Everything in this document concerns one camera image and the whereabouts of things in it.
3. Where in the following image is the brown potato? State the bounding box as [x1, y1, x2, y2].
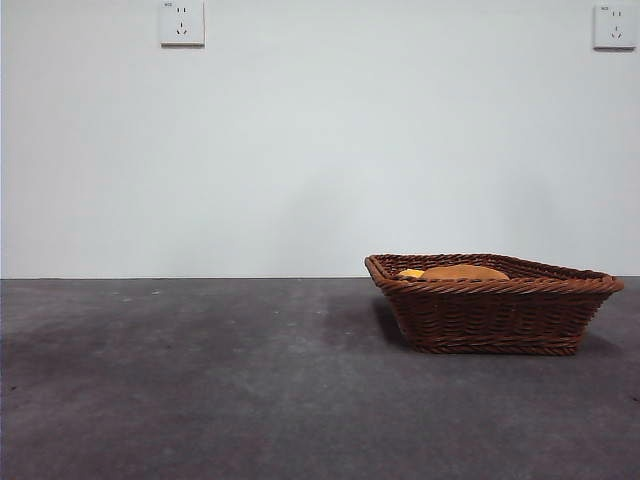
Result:
[419, 264, 511, 282]

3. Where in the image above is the brown wicker basket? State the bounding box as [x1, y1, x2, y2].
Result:
[363, 252, 625, 357]

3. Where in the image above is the white wall socket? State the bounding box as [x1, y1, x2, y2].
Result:
[592, 3, 640, 51]
[159, 0, 206, 49]

